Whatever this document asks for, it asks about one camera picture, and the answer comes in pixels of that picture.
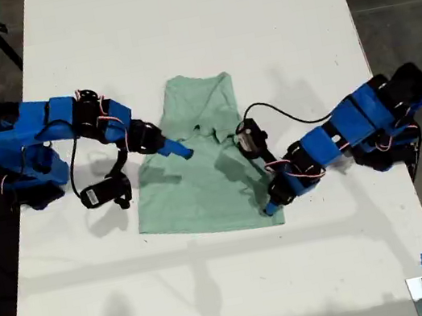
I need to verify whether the black stand leg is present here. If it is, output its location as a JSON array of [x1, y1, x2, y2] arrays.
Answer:
[[0, 18, 27, 75]]

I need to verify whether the black camera stalk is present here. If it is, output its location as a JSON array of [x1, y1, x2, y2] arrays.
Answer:
[[105, 148, 137, 211], [258, 146, 281, 177]]

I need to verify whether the black camera cable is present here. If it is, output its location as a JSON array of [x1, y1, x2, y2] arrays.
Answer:
[[240, 89, 337, 137], [62, 135, 91, 200]]

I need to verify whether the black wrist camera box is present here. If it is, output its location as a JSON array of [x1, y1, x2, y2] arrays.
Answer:
[[232, 115, 271, 161], [77, 175, 130, 211]]

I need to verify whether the pale green T-shirt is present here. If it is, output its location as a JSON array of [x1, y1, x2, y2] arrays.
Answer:
[[113, 61, 288, 251]]

